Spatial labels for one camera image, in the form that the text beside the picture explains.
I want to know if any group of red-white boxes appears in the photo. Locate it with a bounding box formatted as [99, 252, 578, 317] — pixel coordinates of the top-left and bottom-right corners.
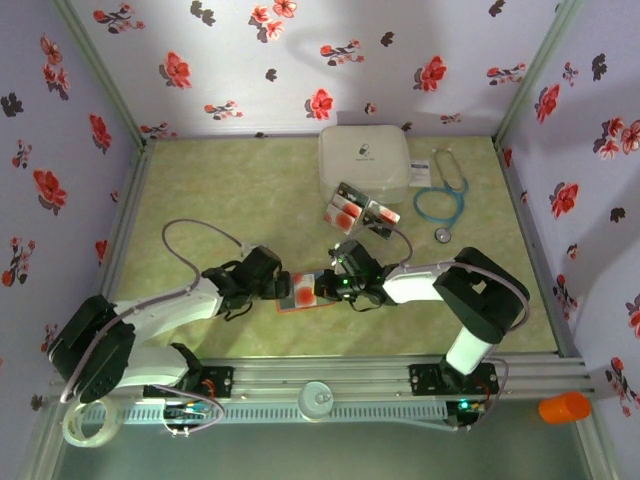
[322, 181, 403, 241]

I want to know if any white paper tag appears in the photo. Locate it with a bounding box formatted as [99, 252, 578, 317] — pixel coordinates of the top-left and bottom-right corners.
[409, 158, 432, 189]

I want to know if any lavender left arm cable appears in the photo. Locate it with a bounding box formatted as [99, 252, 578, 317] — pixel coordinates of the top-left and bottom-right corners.
[59, 218, 256, 439]

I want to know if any white slotted cable duct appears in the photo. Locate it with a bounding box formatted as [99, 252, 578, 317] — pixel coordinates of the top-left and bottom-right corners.
[82, 402, 449, 426]

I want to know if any black credit card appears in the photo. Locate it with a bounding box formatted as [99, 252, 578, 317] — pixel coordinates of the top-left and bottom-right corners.
[362, 214, 394, 239]
[335, 183, 369, 204]

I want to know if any orange card holder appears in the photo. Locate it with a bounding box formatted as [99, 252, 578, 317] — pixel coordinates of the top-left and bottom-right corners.
[275, 272, 334, 315]

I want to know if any blue stethoscope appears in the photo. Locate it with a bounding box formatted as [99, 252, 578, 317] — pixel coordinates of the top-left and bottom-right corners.
[413, 147, 471, 245]

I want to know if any clear tape roll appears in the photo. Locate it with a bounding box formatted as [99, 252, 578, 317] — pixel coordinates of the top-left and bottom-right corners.
[62, 393, 120, 449]

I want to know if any white medicine bag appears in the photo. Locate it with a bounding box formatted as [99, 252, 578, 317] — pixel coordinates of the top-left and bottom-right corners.
[317, 124, 412, 205]

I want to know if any orange pill bottle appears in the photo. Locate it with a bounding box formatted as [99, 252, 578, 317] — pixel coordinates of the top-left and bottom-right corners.
[538, 392, 592, 425]

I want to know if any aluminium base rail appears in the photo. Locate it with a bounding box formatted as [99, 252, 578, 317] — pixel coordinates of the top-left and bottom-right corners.
[49, 355, 596, 401]

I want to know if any controller circuit board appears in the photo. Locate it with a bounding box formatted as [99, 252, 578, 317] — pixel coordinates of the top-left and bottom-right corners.
[163, 401, 214, 439]
[446, 398, 490, 434]

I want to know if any red credit card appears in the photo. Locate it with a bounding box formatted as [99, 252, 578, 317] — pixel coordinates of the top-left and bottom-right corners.
[327, 195, 364, 222]
[289, 273, 318, 308]
[323, 209, 354, 236]
[368, 202, 402, 224]

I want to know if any white round cap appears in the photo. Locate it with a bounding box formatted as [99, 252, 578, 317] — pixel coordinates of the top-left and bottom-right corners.
[297, 381, 335, 424]

